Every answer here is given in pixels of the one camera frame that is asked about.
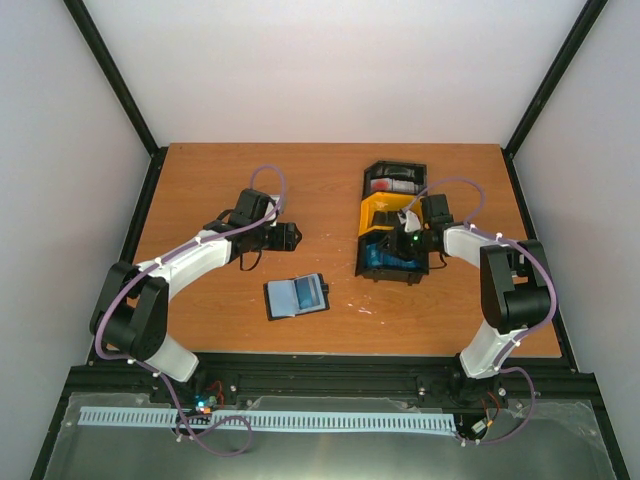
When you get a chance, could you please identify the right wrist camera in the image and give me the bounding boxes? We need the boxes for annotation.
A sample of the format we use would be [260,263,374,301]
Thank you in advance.
[398,210,422,234]

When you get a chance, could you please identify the red white card stack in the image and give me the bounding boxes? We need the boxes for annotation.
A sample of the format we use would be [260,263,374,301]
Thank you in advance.
[370,178,416,194]

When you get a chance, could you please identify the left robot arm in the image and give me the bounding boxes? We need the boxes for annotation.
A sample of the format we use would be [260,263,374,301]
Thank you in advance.
[90,188,302,403]

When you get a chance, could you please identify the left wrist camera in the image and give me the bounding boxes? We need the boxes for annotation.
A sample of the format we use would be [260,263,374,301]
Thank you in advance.
[265,195,286,218]

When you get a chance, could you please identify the blue card stack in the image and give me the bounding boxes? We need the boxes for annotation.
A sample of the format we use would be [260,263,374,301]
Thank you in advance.
[365,244,419,270]

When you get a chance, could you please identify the black leather card holder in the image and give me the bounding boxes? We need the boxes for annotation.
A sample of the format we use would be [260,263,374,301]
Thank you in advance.
[263,273,330,321]

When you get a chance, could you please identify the black bin with red cards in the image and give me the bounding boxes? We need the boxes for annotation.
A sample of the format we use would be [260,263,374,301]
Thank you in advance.
[362,160,428,199]

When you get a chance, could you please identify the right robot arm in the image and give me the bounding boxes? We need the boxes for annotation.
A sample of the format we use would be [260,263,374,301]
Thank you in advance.
[373,195,558,380]

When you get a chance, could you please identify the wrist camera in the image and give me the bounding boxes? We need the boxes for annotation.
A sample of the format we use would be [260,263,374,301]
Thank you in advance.
[265,195,286,218]
[398,210,422,234]

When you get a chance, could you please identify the yellow bin with black cards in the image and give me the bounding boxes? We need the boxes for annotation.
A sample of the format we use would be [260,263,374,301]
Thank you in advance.
[358,192,426,238]

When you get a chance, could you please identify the black aluminium frame rail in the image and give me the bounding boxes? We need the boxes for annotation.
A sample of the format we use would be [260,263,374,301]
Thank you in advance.
[62,0,161,151]

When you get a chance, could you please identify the black bin with blue cards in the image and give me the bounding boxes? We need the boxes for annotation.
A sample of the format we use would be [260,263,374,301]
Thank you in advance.
[354,232,430,286]

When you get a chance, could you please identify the black card stack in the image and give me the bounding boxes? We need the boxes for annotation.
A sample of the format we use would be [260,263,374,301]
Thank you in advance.
[371,210,400,229]

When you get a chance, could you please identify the light blue cable duct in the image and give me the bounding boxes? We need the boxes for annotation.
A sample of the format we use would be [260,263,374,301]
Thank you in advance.
[77,406,456,436]

